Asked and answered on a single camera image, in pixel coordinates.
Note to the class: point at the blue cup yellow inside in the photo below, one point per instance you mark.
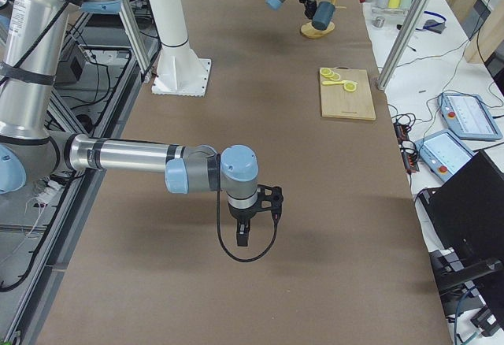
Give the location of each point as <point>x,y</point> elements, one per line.
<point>323,16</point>

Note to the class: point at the wooden cup rack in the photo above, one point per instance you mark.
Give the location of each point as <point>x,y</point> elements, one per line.
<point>310,32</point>

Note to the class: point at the small metal cup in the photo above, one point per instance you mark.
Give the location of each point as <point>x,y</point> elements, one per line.
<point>378,22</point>

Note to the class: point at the light green cup on tray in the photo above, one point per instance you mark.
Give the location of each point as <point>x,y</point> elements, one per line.
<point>405,4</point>

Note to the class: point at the yellow plastic knife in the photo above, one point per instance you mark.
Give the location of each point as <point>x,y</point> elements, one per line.
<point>330,82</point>

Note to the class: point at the lemon slice single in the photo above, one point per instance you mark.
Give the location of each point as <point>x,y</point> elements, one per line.
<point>350,85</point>

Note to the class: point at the bamboo cutting board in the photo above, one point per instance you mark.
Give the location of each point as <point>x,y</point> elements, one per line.
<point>338,103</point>

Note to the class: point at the black power strip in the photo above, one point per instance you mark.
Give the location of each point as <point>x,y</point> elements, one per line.
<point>407,148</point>

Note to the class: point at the blue teach pendant far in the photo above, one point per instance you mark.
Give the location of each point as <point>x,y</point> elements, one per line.
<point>468,118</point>

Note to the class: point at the blue teach pendant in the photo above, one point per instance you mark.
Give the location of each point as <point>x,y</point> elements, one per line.
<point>444,153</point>
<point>468,118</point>

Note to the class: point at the blue teach pendant near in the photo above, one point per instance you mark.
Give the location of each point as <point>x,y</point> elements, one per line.
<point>444,153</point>

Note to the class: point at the black monitor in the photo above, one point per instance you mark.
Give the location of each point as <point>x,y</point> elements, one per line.
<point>467,211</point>

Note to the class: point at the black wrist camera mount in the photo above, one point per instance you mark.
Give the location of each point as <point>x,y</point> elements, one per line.
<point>269,199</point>

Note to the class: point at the aluminium frame post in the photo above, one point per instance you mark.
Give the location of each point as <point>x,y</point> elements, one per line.
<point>401,42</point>

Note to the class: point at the white pedestal column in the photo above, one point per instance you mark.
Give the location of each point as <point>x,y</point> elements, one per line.
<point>179,69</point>

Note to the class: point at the black box under frame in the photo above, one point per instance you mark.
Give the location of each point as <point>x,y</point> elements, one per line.
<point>70,70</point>

